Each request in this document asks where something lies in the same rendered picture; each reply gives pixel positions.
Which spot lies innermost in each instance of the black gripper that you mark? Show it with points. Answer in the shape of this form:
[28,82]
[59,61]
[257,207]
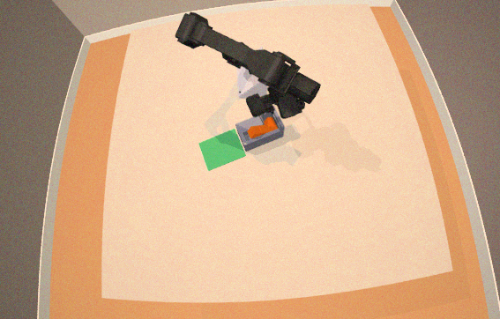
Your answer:
[259,105]

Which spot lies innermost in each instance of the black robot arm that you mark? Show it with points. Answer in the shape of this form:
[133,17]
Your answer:
[269,67]

